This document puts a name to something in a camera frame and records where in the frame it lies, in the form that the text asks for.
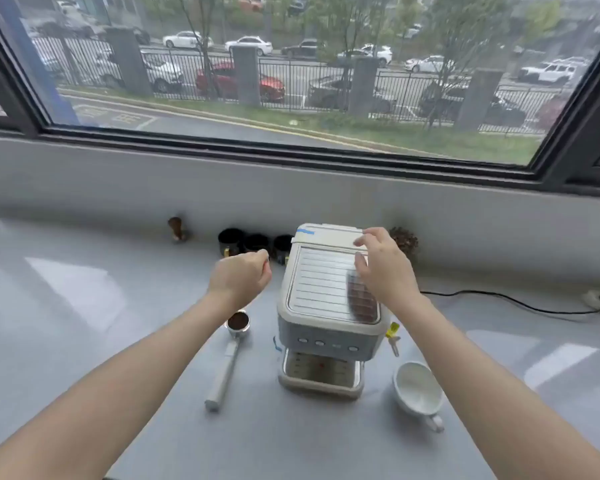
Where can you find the black metal fence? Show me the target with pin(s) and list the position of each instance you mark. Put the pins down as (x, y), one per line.
(285, 79)

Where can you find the white espresso machine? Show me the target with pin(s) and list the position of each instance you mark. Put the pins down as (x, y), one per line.
(320, 289)

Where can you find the white ceramic cup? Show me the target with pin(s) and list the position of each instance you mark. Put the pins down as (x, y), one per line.
(417, 389)

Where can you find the person's left forearm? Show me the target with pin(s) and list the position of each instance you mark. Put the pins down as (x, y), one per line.
(105, 394)

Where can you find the blue tape strip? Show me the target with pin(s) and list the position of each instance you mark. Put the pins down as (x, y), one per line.
(305, 231)

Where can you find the jar of coffee beans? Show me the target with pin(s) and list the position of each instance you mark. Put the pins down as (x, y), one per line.
(406, 240)

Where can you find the person's left fingers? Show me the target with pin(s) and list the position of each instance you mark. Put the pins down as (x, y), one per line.
(261, 262)

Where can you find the portafilter with coffee grounds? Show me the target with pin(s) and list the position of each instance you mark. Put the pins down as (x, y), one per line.
(225, 364)

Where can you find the person's right forearm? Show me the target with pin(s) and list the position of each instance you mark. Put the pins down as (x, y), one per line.
(490, 394)

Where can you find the person's left hand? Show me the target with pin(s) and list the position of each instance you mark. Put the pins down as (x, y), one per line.
(237, 279)

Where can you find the row of parked cars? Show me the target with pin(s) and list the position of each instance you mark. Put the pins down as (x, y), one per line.
(240, 77)

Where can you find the person's right thumb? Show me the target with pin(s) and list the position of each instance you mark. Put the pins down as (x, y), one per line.
(363, 270)

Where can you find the dark window frame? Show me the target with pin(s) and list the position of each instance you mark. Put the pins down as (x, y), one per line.
(280, 149)

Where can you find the person's right hand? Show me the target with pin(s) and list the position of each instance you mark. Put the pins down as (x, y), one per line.
(387, 272)

